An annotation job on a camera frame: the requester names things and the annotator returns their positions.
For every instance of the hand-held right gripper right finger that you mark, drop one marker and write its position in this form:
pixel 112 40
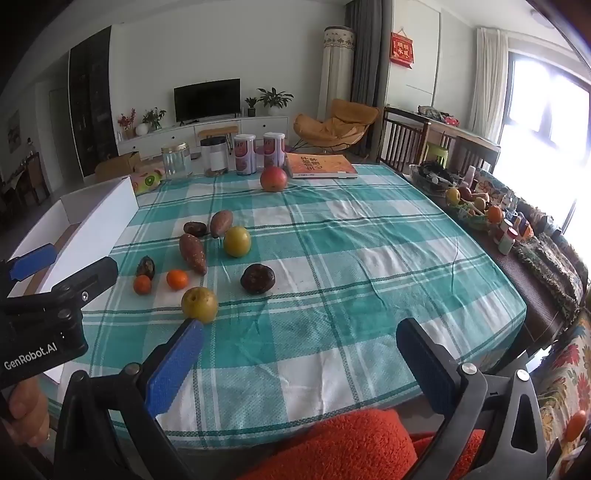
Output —
pixel 425 369

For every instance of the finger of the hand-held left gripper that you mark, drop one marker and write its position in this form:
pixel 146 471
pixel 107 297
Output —
pixel 32 263
pixel 90 279

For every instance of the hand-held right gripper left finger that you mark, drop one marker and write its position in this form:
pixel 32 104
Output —
pixel 175 369

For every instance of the white cardboard box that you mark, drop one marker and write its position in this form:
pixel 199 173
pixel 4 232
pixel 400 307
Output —
pixel 92 230

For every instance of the orange mandarin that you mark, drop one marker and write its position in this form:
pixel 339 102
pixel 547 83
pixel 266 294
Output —
pixel 177 279
pixel 142 285

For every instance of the dark purple fruit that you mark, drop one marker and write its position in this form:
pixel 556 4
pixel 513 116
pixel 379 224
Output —
pixel 146 267
pixel 257 278
pixel 195 228

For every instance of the yellow green round fruit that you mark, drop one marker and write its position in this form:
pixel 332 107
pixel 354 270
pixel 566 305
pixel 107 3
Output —
pixel 199 304
pixel 237 241

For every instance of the person's left hand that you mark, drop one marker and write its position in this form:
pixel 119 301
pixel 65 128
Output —
pixel 30 410

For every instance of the dark wooden dining chair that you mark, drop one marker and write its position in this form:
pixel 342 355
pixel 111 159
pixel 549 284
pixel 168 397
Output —
pixel 34 177

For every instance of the orange fleece garment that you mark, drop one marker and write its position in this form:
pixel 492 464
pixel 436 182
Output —
pixel 351 445

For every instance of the large sweet potato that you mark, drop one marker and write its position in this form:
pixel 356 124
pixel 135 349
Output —
pixel 193 253

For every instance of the fruit printed packet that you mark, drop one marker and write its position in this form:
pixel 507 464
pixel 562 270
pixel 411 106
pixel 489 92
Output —
pixel 147 181

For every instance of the brown cardboard box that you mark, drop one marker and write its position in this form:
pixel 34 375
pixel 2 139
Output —
pixel 115 166

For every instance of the green white checked tablecloth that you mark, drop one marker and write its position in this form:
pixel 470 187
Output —
pixel 346 258

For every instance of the small sweet potato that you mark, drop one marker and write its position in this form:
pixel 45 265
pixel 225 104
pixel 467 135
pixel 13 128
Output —
pixel 220 223

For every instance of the floral sofa cover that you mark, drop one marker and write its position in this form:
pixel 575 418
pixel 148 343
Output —
pixel 568 369

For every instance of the glass jar with gold lid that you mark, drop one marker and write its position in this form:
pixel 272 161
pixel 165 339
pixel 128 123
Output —
pixel 176 162

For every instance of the white bottle with red cap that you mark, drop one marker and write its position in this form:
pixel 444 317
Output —
pixel 501 228
pixel 506 242

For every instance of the patterned fruit bowl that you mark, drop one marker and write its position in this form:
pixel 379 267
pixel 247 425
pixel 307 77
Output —
pixel 473 220

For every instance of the dark knitted blanket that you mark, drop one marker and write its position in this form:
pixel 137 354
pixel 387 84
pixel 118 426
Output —
pixel 551 272

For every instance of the red flower plant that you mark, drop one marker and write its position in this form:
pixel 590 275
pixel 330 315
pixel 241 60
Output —
pixel 126 121

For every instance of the large orange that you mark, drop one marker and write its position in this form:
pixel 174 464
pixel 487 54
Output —
pixel 495 213

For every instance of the green plant in white pot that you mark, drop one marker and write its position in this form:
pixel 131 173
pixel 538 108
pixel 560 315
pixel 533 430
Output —
pixel 153 119

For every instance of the black display cabinet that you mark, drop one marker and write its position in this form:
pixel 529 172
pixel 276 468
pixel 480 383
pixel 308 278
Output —
pixel 92 101

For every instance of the white label jar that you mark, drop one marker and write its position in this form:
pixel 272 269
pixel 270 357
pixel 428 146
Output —
pixel 214 158

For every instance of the yellow pear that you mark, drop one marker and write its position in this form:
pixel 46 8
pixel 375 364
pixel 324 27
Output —
pixel 480 203

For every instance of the yellow apple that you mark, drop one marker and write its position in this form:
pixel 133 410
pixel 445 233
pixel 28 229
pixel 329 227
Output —
pixel 453 195

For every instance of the row of small bottles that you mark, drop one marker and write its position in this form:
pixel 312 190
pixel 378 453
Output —
pixel 517 217

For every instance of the dark red apple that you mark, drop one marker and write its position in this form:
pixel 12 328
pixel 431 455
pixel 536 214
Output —
pixel 465 191

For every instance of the clear bowl of dark clutter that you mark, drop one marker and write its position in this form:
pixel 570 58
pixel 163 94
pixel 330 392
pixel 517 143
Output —
pixel 431 177

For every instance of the wooden stool with metal legs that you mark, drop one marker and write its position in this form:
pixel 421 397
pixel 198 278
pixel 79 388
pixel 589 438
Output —
pixel 217 134

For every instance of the pink white can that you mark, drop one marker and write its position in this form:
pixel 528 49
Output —
pixel 274 151
pixel 244 154

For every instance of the black television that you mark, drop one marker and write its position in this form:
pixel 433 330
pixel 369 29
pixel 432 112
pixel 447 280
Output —
pixel 207 99

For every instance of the green stool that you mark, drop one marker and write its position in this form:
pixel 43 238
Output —
pixel 437 154

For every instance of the white television cabinet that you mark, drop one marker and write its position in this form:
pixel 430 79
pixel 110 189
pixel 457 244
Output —
pixel 258 129

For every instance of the orange book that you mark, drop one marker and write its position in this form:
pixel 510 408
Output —
pixel 321 165

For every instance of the wooden slatted table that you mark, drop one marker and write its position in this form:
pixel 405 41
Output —
pixel 406 134

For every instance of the small plant in dark pot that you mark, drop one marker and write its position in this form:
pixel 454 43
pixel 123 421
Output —
pixel 251 106

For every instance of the pile of clothes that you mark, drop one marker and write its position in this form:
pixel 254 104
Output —
pixel 436 113

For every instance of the large leafy potted plant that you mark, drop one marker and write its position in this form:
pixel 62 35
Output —
pixel 274 99

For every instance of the orange lounge chair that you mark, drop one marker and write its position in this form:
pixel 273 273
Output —
pixel 339 123

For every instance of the bright window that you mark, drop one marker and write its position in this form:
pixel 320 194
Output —
pixel 545 120

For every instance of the white curtain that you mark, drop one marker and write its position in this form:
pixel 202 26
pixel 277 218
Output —
pixel 489 83

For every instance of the covered standing air conditioner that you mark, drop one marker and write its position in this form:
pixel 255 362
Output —
pixel 337 78

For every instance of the grey curtain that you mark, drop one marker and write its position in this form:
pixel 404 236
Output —
pixel 364 60

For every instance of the framed wall picture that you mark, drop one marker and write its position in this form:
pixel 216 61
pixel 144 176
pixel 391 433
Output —
pixel 14 131

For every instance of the red wall hanging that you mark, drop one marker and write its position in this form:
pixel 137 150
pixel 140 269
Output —
pixel 401 50

